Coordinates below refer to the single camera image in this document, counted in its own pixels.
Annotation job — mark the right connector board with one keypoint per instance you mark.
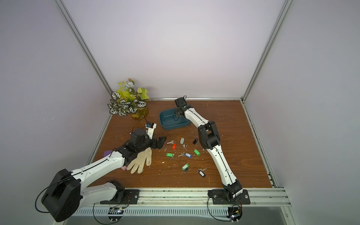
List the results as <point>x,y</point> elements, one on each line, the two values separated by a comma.
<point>235,213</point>

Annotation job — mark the red tag key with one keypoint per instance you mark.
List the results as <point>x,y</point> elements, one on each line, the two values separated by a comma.
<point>173,143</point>

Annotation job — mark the purple pink toy shovel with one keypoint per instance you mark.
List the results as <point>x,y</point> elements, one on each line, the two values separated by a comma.
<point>107,153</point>

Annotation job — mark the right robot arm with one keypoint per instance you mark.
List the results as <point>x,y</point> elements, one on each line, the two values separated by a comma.
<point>209,139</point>

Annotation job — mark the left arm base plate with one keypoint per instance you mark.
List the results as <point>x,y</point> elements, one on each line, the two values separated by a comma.
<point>127,196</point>

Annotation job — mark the teal plastic storage box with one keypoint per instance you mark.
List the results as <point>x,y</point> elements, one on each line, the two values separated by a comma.
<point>169,120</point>

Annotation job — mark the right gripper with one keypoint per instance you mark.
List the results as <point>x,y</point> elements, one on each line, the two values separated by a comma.
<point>180,111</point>

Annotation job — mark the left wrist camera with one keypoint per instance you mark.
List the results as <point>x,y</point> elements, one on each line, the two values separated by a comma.
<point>150,127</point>

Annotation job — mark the aluminium front rail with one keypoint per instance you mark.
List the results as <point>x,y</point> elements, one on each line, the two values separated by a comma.
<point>190,196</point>

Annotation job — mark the connector board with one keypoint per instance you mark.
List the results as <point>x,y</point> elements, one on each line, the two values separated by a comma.
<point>235,213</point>
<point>115,214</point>

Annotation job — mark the potted plant in amber vase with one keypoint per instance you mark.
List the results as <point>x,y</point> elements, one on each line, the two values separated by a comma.
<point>129,100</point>

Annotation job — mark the left connector board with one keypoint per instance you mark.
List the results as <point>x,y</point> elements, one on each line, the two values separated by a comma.
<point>115,214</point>

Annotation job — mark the blue tag key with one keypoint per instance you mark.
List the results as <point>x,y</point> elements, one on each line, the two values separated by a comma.
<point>186,155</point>

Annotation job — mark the mint tag key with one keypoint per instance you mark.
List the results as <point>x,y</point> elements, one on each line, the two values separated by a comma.
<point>183,143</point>

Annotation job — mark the green tag key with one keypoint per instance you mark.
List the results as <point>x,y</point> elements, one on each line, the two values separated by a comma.
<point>170,155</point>
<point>197,152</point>

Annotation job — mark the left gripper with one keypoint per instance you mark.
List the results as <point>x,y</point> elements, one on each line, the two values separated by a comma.
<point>160,144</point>

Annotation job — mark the black framed tag key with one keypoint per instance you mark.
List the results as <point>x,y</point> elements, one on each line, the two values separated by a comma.
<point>201,172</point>

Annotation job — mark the cream knit work glove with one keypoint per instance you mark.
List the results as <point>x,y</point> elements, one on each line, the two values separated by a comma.
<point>144,158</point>

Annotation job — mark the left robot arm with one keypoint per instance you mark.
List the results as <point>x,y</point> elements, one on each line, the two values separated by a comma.
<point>72,190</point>

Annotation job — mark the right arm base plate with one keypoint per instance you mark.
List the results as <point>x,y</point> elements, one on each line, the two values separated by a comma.
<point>220,196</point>

